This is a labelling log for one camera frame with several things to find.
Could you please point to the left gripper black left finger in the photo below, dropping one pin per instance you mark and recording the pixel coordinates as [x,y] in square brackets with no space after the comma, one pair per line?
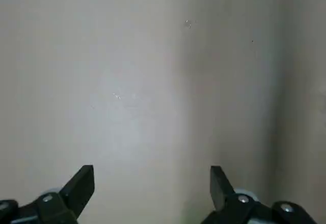
[56,206]

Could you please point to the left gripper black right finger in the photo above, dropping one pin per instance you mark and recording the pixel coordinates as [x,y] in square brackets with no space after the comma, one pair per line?
[242,208]

